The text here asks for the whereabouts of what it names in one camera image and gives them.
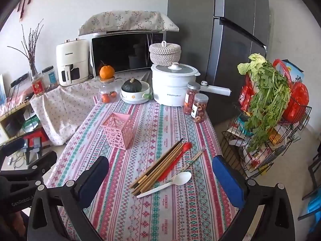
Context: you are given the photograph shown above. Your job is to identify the jar of red dried fruit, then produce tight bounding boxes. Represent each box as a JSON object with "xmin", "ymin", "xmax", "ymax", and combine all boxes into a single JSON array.
[{"xmin": 183, "ymin": 82, "xmax": 201, "ymax": 115}]

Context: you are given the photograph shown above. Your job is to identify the patterned striped tablecloth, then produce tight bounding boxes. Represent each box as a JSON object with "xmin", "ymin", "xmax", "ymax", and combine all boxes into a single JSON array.
[{"xmin": 47, "ymin": 101, "xmax": 237, "ymax": 240}]

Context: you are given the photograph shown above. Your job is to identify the green leafy herbs bunch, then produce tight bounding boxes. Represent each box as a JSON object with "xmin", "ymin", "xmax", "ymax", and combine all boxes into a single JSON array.
[{"xmin": 245, "ymin": 61, "xmax": 291, "ymax": 152}]

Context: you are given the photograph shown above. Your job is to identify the black wire basket rack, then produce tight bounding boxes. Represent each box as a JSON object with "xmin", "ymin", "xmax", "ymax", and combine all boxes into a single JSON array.
[{"xmin": 220, "ymin": 98, "xmax": 312, "ymax": 179}]

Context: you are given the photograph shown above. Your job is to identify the white plastic spoon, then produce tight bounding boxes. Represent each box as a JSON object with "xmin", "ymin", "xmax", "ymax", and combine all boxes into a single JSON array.
[{"xmin": 137, "ymin": 171, "xmax": 192, "ymax": 198}]

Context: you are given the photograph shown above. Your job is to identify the disposable chopsticks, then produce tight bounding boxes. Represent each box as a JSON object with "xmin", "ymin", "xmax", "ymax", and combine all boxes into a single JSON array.
[{"xmin": 180, "ymin": 150, "xmax": 204, "ymax": 173}]

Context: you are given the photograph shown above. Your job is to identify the napa cabbage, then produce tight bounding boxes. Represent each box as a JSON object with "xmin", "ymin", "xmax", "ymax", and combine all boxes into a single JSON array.
[{"xmin": 237, "ymin": 53, "xmax": 267, "ymax": 82}]

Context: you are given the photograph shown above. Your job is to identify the pink lattice utensil holder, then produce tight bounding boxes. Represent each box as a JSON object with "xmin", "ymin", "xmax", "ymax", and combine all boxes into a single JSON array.
[{"xmin": 101, "ymin": 112, "xmax": 133, "ymax": 150}]

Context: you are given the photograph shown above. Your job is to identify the cream air fryer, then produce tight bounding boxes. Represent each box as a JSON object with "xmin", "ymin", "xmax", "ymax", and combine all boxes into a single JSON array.
[{"xmin": 56, "ymin": 38, "xmax": 89, "ymax": 87}]

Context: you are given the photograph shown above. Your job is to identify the red label glass jar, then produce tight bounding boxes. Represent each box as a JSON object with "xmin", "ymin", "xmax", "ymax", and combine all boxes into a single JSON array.
[{"xmin": 31, "ymin": 74, "xmax": 45, "ymax": 97}]

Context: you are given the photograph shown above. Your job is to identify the black microwave oven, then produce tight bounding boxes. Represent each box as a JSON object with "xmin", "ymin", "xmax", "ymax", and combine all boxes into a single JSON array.
[{"xmin": 90, "ymin": 31, "xmax": 164, "ymax": 76}]

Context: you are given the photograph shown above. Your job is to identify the black chopstick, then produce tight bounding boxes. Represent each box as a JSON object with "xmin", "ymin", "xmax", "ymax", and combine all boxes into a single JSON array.
[{"xmin": 130, "ymin": 138, "xmax": 184, "ymax": 188}]

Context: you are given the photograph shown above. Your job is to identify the dark green pumpkin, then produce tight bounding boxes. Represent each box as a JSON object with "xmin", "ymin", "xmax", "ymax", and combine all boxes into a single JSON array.
[{"xmin": 121, "ymin": 78, "xmax": 142, "ymax": 93}]

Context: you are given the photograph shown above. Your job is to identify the grey refrigerator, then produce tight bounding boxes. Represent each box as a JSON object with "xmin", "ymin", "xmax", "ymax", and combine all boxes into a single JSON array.
[{"xmin": 166, "ymin": 0, "xmax": 270, "ymax": 125}]

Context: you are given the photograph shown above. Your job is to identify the blue label storage jar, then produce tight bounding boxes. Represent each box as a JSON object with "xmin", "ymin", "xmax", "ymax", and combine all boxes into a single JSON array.
[{"xmin": 42, "ymin": 65, "xmax": 58, "ymax": 91}]

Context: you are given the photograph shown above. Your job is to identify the glass jar with tomatoes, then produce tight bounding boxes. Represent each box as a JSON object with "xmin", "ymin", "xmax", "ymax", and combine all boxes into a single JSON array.
[{"xmin": 98, "ymin": 76, "xmax": 118, "ymax": 103}]

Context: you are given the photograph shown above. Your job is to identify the white electric cooking pot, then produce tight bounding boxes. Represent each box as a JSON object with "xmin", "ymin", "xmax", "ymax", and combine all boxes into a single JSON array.
[{"xmin": 151, "ymin": 62, "xmax": 231, "ymax": 107}]

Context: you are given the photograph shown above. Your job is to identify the vase of dry twigs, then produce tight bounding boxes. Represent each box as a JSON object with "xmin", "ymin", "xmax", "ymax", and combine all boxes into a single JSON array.
[{"xmin": 8, "ymin": 20, "xmax": 44, "ymax": 81}]

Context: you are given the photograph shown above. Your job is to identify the light bamboo chopstick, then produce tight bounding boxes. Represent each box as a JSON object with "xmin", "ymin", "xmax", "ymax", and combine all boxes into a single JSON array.
[{"xmin": 129, "ymin": 140, "xmax": 183, "ymax": 188}]

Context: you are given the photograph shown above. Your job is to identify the floral microwave cover cloth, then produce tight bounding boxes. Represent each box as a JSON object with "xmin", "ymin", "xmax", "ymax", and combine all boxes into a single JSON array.
[{"xmin": 78, "ymin": 10, "xmax": 179, "ymax": 36}]

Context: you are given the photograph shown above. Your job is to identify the red chinese knot decoration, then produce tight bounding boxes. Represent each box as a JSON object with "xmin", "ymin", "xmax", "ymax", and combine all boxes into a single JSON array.
[{"xmin": 16, "ymin": 0, "xmax": 32, "ymax": 22}]

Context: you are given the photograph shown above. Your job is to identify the orange mandarin fruit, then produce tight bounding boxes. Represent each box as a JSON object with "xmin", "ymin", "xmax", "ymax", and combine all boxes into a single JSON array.
[{"xmin": 99, "ymin": 61, "xmax": 115, "ymax": 80}]

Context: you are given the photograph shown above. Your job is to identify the brown wooden chopstick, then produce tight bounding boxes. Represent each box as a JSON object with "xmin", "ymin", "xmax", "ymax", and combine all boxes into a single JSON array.
[{"xmin": 132, "ymin": 141, "xmax": 184, "ymax": 196}]

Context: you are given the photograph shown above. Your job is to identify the floral side table cloth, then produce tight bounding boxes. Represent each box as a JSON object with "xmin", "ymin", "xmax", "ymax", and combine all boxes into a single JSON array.
[{"xmin": 29, "ymin": 69, "xmax": 152, "ymax": 146}]

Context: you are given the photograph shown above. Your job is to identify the woven rope lidded basket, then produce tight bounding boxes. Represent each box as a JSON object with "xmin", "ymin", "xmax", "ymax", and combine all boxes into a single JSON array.
[{"xmin": 148, "ymin": 41, "xmax": 181, "ymax": 66}]

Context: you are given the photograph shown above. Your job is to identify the white ceramic bowl stack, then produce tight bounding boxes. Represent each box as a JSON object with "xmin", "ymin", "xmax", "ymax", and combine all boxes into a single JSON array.
[{"xmin": 120, "ymin": 81, "xmax": 153, "ymax": 104}]

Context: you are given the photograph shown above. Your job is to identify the red plastic bag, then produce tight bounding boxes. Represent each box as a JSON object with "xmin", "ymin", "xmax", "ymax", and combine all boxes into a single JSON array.
[{"xmin": 273, "ymin": 59, "xmax": 310, "ymax": 123}]

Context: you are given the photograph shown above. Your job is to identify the jar of dried rings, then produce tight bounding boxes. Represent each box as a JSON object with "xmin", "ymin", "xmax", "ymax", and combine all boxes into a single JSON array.
[{"xmin": 191, "ymin": 93, "xmax": 208, "ymax": 123}]

